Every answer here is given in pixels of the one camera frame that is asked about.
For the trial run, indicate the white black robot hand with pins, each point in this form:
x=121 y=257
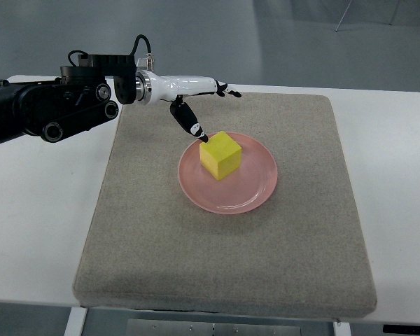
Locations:
x=174 y=89

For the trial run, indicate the yellow foam block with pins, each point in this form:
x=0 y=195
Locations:
x=220 y=155

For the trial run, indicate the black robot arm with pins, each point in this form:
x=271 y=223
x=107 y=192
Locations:
x=86 y=94

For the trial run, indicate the pink plate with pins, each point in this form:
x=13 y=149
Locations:
x=243 y=190

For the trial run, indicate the beige fabric mat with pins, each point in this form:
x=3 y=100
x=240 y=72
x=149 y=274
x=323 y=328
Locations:
x=301 y=254

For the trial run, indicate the white stand legs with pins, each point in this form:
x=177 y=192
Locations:
x=377 y=12

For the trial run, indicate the white table leg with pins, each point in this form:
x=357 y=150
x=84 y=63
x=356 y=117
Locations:
x=76 y=321

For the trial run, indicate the black label strip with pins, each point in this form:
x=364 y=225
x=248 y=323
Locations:
x=402 y=329

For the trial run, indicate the grey metal base plate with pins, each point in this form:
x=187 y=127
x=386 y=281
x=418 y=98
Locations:
x=156 y=327

